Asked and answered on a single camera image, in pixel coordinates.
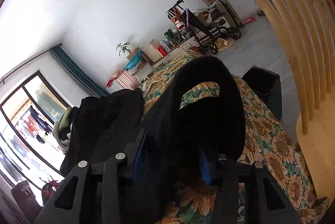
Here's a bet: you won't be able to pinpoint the olive green suitcase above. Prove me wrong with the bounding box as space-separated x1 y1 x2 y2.
213 0 245 28

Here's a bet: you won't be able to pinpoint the row of hanging clothes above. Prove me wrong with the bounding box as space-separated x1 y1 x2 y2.
16 106 53 146

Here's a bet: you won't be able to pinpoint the low wooden shelf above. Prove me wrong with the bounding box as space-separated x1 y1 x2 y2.
136 38 199 75

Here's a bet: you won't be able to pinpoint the potted plant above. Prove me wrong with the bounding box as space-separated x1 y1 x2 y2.
116 42 132 57

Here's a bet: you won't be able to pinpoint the red berry branches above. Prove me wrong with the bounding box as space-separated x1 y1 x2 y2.
43 179 60 203

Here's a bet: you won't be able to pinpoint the black trash bin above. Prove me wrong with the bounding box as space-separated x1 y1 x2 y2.
242 65 282 121

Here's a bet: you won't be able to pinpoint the grey knit sweater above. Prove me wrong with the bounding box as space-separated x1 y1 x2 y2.
52 122 71 154

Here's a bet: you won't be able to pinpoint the teal curtain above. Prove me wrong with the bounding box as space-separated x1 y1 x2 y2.
52 46 110 97

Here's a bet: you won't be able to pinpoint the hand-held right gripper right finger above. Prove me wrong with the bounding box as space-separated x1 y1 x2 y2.
199 151 301 224

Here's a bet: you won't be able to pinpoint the sunflower blanket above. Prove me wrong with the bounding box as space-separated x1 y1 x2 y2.
137 50 330 224

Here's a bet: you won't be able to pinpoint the green garment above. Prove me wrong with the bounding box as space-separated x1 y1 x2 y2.
56 108 72 133

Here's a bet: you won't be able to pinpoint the teal basin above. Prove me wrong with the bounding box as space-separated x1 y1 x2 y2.
125 56 144 70

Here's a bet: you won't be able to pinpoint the sliding glass door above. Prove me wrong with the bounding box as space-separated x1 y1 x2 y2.
0 70 72 188

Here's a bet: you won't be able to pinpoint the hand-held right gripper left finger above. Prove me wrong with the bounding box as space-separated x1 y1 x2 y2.
34 128 148 224

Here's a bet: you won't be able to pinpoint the black cart with red items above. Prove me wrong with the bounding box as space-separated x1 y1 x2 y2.
166 0 242 55

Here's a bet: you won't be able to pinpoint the plain cardboard box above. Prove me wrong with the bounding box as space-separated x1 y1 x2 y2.
127 48 140 61

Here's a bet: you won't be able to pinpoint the wooden chair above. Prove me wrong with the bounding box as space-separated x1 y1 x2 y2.
195 0 335 198

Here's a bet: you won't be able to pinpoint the orange paper bag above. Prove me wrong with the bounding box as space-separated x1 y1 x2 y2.
183 43 204 54

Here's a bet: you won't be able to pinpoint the white storage bin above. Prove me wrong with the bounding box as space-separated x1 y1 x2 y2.
143 39 164 62

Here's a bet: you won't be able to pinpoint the curtain rod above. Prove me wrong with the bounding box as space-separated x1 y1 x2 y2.
0 43 62 82

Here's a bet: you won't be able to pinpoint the black knit sweater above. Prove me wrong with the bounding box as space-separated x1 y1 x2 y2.
122 56 246 223

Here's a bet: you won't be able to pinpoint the pink suitcase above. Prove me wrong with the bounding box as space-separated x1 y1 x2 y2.
116 71 139 89

